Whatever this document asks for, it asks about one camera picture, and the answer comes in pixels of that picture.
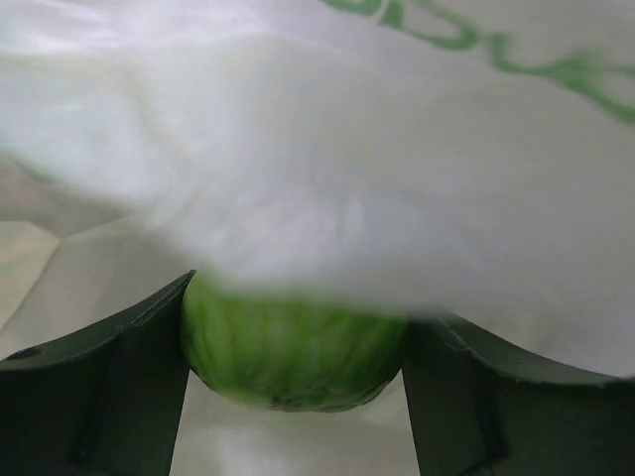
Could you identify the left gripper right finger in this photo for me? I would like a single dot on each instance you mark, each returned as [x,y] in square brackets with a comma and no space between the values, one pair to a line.
[480,405]

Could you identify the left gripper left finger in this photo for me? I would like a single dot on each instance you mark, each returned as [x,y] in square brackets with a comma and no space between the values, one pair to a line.
[104,400]

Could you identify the green round fruit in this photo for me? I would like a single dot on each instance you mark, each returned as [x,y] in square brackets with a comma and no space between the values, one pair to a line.
[286,355]

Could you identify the green plastic bag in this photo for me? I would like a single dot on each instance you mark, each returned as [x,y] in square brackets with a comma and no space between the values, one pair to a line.
[470,159]

